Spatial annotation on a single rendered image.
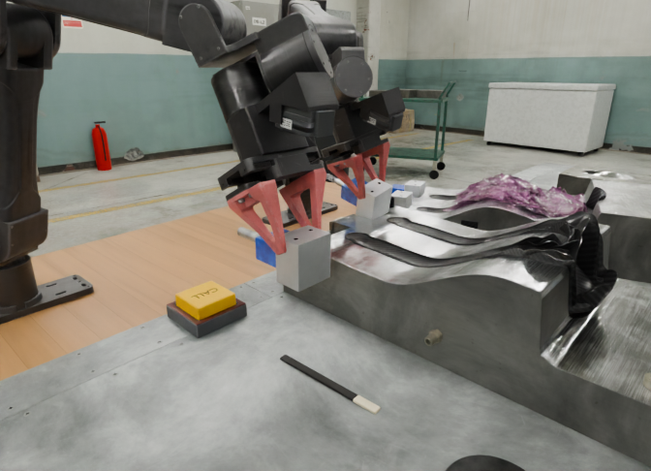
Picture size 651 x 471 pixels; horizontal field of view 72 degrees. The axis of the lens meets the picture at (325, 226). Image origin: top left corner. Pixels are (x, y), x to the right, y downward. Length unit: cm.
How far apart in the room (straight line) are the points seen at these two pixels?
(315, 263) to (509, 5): 817
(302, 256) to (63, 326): 38
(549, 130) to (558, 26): 172
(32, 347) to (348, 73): 55
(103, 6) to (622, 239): 80
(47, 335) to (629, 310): 73
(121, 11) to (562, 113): 684
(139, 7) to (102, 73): 555
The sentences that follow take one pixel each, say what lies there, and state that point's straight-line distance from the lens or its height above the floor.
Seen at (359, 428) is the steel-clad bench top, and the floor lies 80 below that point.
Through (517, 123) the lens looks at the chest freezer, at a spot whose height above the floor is 37.
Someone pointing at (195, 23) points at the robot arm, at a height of 117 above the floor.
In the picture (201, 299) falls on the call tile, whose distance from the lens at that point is 64.
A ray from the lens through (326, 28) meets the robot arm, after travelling 76.
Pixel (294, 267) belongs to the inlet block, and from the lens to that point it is 47.
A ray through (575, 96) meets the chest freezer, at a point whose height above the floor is 79.
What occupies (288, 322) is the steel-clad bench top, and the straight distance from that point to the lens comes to 64.
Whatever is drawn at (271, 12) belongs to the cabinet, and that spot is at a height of 184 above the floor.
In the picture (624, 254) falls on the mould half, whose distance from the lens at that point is 89.
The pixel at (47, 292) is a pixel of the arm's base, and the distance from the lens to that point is 82.
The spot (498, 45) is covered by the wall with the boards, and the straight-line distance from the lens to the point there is 855.
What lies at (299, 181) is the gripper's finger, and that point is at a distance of 51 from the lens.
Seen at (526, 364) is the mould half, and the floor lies 85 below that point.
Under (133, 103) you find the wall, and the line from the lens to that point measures 620.
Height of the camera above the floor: 113
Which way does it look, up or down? 19 degrees down
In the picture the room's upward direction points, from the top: straight up
